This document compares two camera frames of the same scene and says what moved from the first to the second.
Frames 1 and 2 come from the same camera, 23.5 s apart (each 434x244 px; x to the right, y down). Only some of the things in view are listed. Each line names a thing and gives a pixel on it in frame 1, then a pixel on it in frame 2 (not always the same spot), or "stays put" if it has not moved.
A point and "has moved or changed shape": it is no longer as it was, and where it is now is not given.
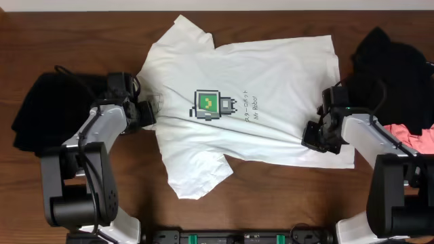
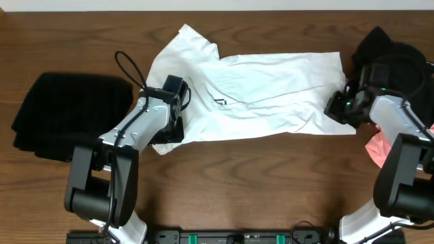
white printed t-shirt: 248,100 has moved or changed shape
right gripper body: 314,134 -> 335,109
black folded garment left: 50,108 stays put
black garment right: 393,81 stays put
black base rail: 238,236 stays put
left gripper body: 146,113 -> 171,134
